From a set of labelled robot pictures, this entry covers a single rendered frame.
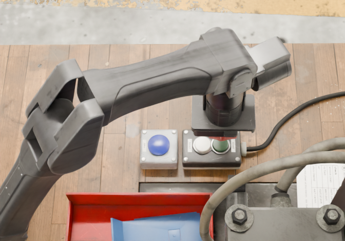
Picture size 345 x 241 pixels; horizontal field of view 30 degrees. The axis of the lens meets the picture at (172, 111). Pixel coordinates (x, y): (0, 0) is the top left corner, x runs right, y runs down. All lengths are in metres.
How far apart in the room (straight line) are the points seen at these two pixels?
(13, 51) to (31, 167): 0.51
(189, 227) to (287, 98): 0.32
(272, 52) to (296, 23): 1.51
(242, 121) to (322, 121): 0.25
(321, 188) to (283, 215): 0.68
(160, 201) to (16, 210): 0.28
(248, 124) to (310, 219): 0.54
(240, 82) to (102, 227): 0.40
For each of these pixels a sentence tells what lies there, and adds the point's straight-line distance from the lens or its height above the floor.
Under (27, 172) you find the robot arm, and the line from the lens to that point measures 0.89.
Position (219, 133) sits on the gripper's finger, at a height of 1.05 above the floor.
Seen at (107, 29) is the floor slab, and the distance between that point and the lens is 2.45.
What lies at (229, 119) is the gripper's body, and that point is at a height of 1.09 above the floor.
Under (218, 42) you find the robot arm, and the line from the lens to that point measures 0.88.
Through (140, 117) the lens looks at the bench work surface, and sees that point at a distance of 1.23.
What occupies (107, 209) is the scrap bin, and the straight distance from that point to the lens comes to 1.16.
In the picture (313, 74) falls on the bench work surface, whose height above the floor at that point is 0.90.
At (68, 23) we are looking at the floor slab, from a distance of 2.48.
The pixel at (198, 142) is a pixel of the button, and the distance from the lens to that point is 1.16.
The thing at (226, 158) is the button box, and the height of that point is 0.93.
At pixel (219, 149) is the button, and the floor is 0.94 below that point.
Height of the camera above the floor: 1.99
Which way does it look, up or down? 62 degrees down
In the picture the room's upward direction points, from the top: 4 degrees counter-clockwise
